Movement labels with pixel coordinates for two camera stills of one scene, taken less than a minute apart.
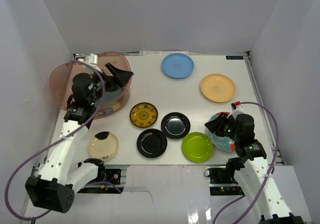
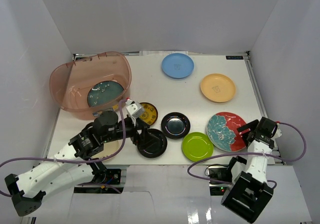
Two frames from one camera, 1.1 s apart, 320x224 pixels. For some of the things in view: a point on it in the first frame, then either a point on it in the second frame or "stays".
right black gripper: x=216 y=125 -> x=251 y=126
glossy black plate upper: x=175 y=126 stays
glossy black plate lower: x=152 y=143 stays
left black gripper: x=107 y=79 -> x=136 y=132
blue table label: x=234 y=57 stays
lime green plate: x=197 y=147 stays
